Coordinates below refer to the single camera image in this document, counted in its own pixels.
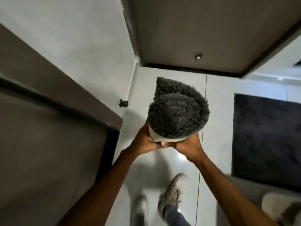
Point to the grey shaggy mat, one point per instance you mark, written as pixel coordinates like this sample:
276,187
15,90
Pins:
177,110

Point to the grey-brown door with dark edge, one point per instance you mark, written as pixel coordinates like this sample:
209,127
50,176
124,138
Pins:
51,138

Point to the black door stopper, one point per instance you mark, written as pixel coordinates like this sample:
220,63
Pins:
123,103

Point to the grey-brown open door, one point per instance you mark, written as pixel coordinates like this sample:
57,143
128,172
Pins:
207,32

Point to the person's left fingers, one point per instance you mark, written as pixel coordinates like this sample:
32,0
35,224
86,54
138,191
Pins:
157,145

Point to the person's left hand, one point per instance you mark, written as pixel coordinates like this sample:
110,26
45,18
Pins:
142,141

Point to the person's grey left shoe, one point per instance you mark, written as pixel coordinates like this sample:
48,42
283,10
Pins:
140,210

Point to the person's right hand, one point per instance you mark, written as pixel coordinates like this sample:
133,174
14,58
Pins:
188,148

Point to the person's left forearm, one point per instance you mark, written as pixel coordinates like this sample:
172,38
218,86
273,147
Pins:
98,192

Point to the round metal door stopper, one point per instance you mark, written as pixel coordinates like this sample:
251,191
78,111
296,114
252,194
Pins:
198,56

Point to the white and brown furry object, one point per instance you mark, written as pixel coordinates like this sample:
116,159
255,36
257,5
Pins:
281,207

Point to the person's grey shoe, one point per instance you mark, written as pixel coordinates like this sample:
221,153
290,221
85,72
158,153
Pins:
174,192
140,210

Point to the person's blue jeans leg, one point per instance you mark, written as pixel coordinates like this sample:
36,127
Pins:
175,216

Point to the dark grey floor mat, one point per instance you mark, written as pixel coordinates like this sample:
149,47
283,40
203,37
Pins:
267,138

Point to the person's grey right shoe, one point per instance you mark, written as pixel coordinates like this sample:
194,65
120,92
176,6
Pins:
174,192

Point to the person's right fingers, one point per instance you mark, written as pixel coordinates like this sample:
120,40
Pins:
168,145

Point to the person's right forearm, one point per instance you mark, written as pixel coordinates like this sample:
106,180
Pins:
225,192

